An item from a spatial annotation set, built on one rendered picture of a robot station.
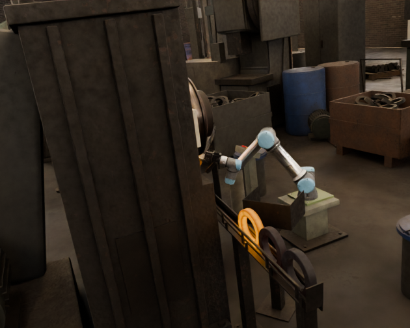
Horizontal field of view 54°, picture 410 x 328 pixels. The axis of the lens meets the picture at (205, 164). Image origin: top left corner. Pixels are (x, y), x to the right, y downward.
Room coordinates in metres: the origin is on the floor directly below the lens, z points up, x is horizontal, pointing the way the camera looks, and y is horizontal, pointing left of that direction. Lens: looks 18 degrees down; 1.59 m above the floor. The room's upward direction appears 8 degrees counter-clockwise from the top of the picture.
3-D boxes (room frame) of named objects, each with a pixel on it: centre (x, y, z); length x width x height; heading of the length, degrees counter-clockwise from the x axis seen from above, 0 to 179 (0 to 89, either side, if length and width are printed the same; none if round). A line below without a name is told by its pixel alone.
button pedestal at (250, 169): (3.23, -0.37, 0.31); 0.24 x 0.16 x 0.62; 21
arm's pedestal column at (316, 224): (2.76, -0.72, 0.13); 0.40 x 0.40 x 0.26; 22
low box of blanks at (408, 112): (4.36, -2.03, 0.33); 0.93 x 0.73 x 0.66; 28
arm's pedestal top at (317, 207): (2.76, -0.72, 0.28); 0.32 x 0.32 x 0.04; 22
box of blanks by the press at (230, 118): (5.09, -0.27, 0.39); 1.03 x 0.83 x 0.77; 126
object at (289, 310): (1.96, -0.33, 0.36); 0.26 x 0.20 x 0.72; 56
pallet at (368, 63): (9.85, -4.30, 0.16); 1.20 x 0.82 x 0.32; 11
